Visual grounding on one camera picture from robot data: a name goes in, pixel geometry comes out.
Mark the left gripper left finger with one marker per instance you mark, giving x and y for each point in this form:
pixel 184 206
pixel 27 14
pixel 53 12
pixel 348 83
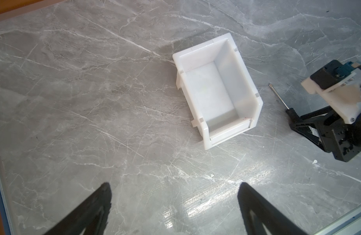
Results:
pixel 90 217

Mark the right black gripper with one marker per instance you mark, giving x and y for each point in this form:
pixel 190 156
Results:
pixel 335 136

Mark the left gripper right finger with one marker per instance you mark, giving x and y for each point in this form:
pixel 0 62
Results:
pixel 261 217

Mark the white plastic bin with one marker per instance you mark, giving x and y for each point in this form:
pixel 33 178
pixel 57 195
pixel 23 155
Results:
pixel 219 90

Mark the black handle screwdriver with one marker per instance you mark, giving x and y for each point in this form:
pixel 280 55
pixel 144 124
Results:
pixel 281 98

